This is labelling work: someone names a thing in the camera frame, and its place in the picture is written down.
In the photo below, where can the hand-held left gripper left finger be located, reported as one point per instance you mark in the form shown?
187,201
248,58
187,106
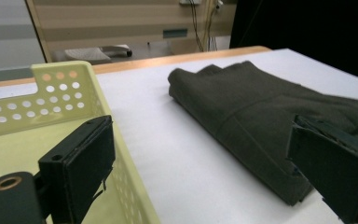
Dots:
80,168

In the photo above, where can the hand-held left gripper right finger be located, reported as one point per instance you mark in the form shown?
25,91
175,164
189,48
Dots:
335,174

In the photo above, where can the pale yellow perforated plastic basket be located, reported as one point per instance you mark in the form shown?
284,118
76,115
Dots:
18,143

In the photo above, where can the dark pants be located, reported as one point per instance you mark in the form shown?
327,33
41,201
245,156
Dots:
245,102

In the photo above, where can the black curtain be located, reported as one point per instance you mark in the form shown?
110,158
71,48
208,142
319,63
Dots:
307,28

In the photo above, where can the light wooden desk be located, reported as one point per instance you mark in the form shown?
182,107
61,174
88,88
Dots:
105,18

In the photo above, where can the grey-green desk label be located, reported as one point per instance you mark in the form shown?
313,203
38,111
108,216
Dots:
175,33

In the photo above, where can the white cabinet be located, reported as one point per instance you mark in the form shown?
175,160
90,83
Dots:
6,15

